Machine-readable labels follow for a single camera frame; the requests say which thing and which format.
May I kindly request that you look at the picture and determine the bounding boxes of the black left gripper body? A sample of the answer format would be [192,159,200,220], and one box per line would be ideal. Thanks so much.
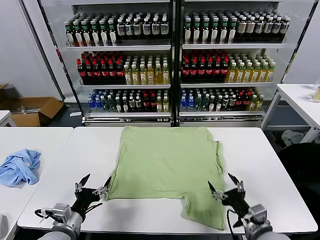
[71,186,104,219]

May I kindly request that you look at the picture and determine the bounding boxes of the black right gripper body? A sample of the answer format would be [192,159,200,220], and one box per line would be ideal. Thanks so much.
[221,187,252,218]

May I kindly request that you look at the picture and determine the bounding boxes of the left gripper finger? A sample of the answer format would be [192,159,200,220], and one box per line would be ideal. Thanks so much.
[92,176,113,197]
[74,173,91,193]

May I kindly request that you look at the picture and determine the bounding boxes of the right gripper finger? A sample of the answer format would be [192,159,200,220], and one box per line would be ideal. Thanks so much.
[207,181,228,201]
[227,172,245,194]

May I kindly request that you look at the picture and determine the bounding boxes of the light green t-shirt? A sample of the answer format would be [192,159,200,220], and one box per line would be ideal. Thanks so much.
[104,125,227,231]

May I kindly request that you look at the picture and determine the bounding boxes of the crumpled light blue shirt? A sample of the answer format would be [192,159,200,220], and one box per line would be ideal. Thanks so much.
[0,148,42,188]

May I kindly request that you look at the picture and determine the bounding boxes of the large black rounded object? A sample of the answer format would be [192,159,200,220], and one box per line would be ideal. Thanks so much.
[276,142,320,198]

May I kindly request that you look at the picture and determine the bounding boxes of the crumpled pale cloth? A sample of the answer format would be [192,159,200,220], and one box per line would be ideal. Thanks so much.
[281,129,305,147]

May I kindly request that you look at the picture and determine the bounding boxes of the open brown cardboard box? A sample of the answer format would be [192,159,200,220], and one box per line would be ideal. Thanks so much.
[0,96,65,127]

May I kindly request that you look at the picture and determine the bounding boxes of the grey rounded object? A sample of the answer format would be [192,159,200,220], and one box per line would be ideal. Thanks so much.
[0,213,10,240]

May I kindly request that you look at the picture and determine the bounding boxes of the grey metal rods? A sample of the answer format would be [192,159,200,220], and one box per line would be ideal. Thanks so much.
[19,105,42,115]

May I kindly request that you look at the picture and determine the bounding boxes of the small white side table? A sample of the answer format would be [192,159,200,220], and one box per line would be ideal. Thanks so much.
[0,110,16,128]

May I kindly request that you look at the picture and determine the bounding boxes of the white table with metal legs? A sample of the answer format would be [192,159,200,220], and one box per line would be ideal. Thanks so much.
[261,83,320,144]

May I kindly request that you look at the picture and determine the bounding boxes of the clear plastic bag yellow contents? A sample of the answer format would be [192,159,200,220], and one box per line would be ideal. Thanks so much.
[308,83,320,103]

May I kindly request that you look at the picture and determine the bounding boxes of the brown cardboard flap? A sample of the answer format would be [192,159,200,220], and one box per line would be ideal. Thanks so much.
[0,83,10,100]

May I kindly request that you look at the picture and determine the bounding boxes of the green-cap dark tea bottle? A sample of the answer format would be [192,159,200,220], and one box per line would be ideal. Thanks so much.
[90,20,100,47]
[73,20,83,47]
[81,20,92,47]
[183,19,193,45]
[228,19,238,45]
[192,19,202,45]
[219,19,229,45]
[201,19,211,45]
[99,19,109,47]
[65,21,75,48]
[210,19,220,45]
[107,19,118,47]

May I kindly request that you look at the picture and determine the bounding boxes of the white-cap dark-label drink bottle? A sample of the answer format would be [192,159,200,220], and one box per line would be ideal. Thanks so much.
[132,17,142,40]
[124,17,134,40]
[142,17,152,40]
[160,16,169,40]
[116,17,126,40]
[151,17,161,40]

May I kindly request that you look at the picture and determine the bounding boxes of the white-cap pale-label tea bottle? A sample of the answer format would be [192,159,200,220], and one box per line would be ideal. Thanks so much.
[272,16,282,42]
[254,16,265,42]
[236,16,247,42]
[280,16,291,42]
[263,16,273,42]
[245,16,256,42]

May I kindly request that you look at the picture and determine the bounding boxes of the black left gripper cable loop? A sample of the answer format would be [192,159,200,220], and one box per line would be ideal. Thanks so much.
[83,202,104,215]

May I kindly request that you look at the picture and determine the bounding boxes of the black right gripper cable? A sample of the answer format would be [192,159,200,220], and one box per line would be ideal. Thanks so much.
[225,209,237,240]

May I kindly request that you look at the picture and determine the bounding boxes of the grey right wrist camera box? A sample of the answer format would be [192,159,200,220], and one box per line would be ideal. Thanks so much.
[249,204,268,223]

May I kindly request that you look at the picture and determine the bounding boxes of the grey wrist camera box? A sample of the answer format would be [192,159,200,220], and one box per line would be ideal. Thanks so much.
[51,202,73,223]
[249,204,268,223]

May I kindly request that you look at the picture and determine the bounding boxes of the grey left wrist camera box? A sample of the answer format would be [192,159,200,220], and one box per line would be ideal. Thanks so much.
[51,202,73,223]

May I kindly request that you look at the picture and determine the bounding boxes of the black left wrist camera cable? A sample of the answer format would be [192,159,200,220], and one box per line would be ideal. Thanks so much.
[34,208,55,221]

